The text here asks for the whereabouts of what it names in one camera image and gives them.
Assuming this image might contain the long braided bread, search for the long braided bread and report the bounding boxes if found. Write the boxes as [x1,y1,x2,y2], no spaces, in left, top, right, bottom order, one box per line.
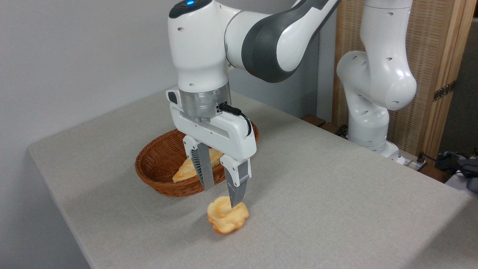
[172,148,224,183]

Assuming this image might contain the blue cable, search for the blue cable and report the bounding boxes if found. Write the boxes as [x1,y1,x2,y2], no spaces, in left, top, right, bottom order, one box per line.
[422,152,478,176]

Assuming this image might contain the round bread roll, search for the round bread roll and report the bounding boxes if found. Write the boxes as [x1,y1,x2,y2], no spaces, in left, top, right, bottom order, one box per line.
[207,196,249,235]

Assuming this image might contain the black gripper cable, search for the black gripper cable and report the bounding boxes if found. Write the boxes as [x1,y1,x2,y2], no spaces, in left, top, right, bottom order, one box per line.
[218,103,252,137]

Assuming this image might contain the wooden folding screen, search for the wooden folding screen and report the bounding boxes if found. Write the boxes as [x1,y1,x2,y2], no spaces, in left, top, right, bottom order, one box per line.
[332,0,478,161]

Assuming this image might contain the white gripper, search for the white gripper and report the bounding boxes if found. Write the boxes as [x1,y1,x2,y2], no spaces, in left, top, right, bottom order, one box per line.
[166,86,257,208]

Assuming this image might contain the dark grey device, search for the dark grey device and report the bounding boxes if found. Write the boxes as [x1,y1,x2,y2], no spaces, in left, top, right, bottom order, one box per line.
[456,157,478,194]

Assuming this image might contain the metal screen hinge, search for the metal screen hinge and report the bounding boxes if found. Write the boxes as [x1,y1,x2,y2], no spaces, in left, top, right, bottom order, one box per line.
[433,80,457,102]

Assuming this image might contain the brown wicker basket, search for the brown wicker basket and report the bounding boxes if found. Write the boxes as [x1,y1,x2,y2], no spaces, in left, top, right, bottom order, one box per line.
[135,121,260,197]

